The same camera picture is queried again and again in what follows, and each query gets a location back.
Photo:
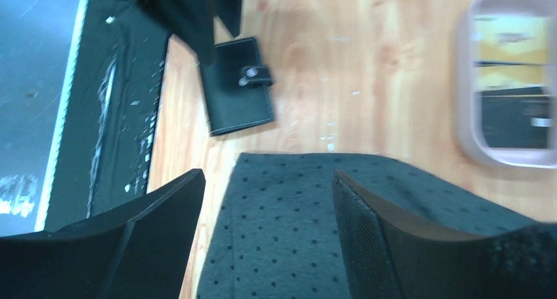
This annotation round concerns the black leather card holder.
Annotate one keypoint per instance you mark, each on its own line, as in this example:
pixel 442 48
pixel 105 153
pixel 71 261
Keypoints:
pixel 236 87

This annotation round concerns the pink oval tray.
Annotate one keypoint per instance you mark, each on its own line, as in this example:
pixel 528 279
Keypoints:
pixel 468 116

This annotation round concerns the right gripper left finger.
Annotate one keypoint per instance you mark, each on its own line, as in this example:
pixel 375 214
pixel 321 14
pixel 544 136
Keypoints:
pixel 137 250

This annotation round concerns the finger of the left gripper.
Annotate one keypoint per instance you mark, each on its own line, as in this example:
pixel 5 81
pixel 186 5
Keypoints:
pixel 190 20
pixel 230 13

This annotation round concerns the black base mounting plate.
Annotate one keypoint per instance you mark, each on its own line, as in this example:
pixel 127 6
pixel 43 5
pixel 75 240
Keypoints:
pixel 105 126

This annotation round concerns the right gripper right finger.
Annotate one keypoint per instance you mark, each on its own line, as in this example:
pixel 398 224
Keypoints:
pixel 390 252

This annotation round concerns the aluminium frame rail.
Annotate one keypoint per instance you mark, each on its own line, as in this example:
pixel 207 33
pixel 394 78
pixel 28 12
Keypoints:
pixel 39 48

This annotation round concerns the gold credit card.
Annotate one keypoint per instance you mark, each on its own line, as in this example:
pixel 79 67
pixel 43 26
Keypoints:
pixel 501 77
pixel 513 38

